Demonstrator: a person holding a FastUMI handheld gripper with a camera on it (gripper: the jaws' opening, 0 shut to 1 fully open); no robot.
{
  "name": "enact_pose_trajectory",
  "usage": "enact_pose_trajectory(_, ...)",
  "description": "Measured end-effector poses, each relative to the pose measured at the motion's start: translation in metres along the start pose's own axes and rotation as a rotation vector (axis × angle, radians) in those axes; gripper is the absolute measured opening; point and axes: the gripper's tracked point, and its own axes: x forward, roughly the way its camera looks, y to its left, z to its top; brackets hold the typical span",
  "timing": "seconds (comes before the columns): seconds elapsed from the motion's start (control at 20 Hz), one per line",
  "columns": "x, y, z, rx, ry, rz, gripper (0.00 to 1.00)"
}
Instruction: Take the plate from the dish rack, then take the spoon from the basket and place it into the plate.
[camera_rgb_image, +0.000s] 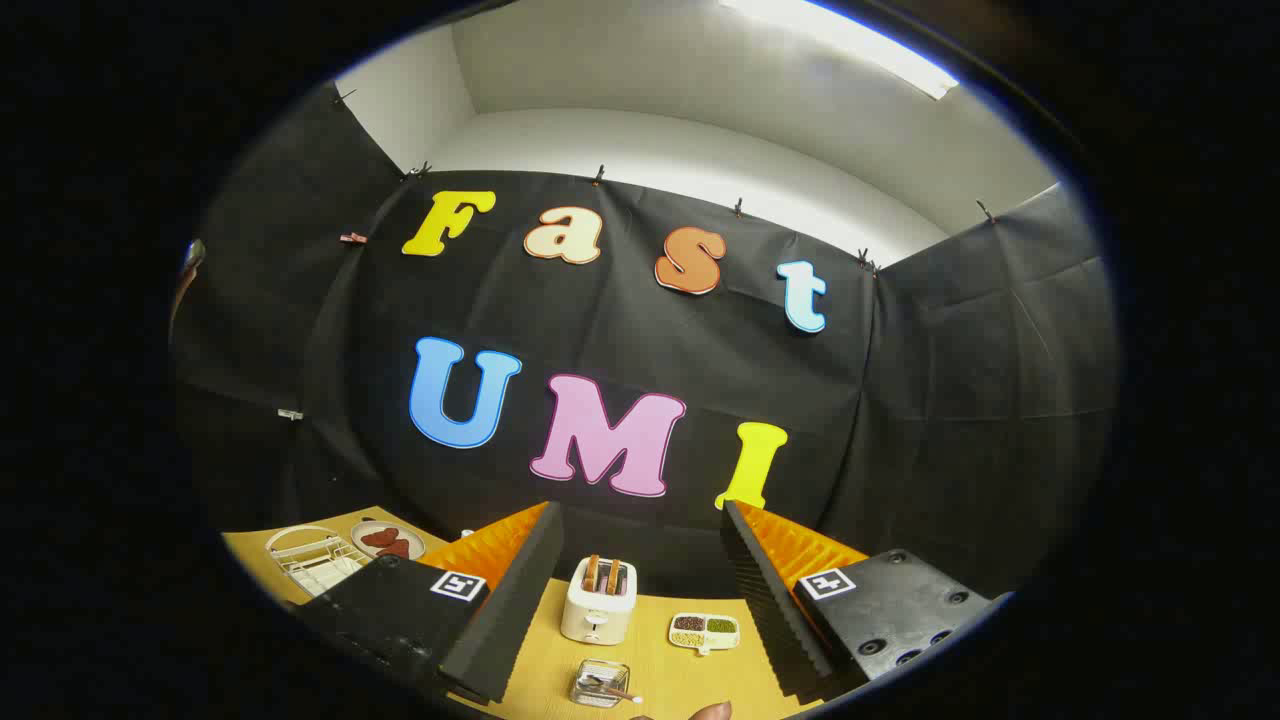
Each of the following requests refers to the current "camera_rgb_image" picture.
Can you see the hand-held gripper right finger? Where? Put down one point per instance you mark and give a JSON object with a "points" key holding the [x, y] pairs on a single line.
{"points": [[765, 610]]}

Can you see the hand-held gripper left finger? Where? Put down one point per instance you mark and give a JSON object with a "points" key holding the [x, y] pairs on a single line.
{"points": [[505, 620]]}

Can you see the white divided bean dish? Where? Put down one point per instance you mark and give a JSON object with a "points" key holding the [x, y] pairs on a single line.
{"points": [[704, 633]]}

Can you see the small plate with meat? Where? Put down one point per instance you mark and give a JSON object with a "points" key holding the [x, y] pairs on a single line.
{"points": [[366, 528]]}

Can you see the white toaster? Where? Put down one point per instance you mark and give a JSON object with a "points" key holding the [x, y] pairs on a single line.
{"points": [[596, 615]]}

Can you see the toasted bread slice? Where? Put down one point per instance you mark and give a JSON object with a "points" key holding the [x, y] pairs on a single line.
{"points": [[612, 577], [591, 572]]}

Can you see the red meat piece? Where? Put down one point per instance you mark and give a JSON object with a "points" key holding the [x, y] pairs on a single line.
{"points": [[379, 537], [396, 549]]}

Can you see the black backdrop cloth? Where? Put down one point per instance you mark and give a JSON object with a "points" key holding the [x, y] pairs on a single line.
{"points": [[620, 320]]}

